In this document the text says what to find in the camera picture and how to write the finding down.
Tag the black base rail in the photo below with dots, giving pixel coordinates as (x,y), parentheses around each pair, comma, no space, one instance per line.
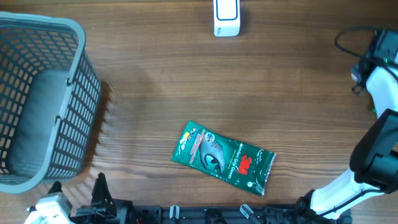
(191,215)

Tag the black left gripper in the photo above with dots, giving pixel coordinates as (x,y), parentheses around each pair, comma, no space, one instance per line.
(102,200)

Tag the white barcode scanner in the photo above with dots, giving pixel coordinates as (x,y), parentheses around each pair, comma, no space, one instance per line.
(226,18)

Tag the green 3M gloves packet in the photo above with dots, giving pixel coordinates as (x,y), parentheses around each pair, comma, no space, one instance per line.
(240,164)

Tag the grey plastic shopping basket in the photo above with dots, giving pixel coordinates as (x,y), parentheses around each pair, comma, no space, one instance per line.
(50,93)

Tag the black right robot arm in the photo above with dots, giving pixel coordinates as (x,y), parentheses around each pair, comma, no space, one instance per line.
(372,167)

